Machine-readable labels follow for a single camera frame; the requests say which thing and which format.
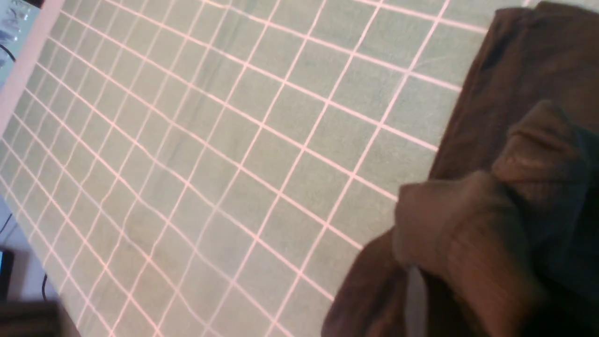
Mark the dark gray long-sleeve top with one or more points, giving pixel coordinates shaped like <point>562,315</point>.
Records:
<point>501,240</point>

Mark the green checkered tablecloth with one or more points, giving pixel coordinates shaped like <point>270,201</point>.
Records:
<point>211,168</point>

